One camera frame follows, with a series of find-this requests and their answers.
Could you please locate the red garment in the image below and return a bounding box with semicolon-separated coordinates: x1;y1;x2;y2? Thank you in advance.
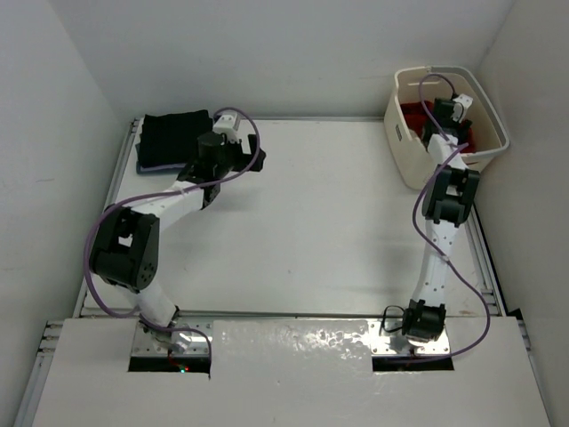
400;102;477;153

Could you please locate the black garment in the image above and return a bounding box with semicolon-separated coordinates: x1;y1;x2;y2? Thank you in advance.
138;109;212;169

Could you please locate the lavender garment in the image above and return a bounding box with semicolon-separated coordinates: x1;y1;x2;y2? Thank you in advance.
136;163;183;174

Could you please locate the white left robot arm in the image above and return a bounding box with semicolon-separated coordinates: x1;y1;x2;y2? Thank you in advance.
84;132;266;331

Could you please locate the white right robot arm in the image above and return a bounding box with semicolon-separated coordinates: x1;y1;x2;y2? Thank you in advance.
402;95;480;342

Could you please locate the cream perforated laundry basket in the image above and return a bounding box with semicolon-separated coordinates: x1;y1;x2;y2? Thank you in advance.
384;66;510;190

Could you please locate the white front cover panel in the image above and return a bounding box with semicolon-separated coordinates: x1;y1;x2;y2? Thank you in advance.
34;318;549;426

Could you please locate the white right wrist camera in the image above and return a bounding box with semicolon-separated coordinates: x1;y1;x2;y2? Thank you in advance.
452;93;473;123

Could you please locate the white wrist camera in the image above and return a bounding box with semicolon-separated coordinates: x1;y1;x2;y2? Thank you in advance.
452;93;473;123
212;113;241;134

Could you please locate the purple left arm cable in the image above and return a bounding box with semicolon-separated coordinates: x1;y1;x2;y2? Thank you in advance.
84;106;263;359

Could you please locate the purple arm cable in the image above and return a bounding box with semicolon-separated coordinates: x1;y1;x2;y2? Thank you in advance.
84;106;263;359
411;74;491;360

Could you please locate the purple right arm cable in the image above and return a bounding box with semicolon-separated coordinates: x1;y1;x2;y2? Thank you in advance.
411;74;491;360

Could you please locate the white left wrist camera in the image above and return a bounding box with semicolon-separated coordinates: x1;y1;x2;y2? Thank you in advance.
212;113;241;134

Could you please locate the aluminium table edge rail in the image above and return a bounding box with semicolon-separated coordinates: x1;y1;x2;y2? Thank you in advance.
72;118;140;318

